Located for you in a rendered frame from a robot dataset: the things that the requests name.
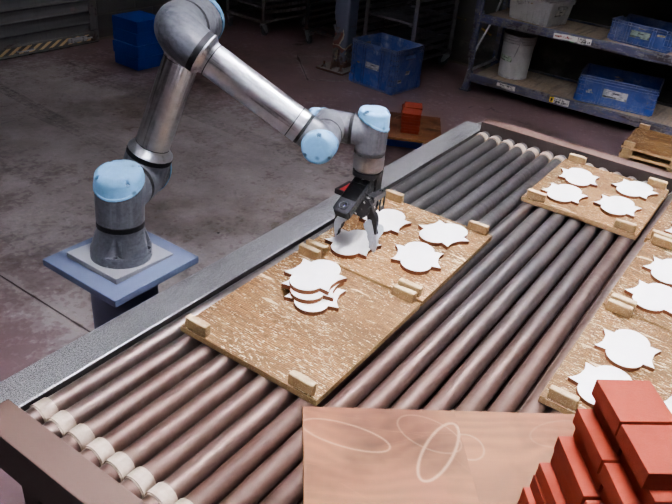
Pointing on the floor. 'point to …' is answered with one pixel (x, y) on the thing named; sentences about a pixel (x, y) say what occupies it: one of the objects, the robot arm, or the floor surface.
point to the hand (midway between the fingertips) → (353, 243)
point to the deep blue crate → (386, 63)
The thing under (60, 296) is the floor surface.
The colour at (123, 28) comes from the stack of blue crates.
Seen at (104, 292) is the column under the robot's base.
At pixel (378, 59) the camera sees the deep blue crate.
